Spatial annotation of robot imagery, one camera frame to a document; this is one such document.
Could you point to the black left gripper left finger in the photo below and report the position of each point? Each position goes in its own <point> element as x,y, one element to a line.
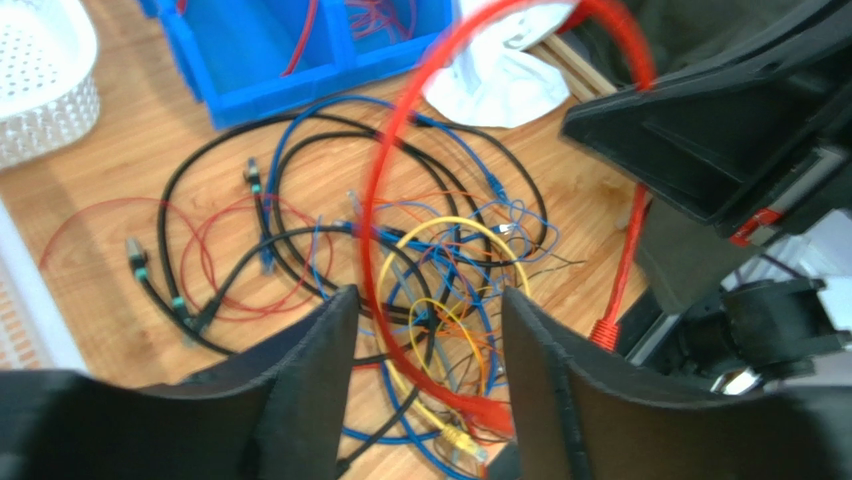
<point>274,411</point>

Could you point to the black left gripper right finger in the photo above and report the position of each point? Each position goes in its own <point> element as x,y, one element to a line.
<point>583,413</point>

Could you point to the white rectangular basket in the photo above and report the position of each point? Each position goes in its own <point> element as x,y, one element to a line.
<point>34,334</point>

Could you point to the white t-shirt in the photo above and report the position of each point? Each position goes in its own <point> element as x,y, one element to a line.
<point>494,81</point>

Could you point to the blue divided bin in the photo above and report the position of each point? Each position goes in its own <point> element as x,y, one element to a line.
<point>247,60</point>

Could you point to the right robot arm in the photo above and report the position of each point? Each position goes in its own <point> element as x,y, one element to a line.
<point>736,303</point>

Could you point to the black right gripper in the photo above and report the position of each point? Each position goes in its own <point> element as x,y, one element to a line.
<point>750,111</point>

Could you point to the white oval basket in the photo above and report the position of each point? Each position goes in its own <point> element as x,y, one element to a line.
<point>49,99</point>

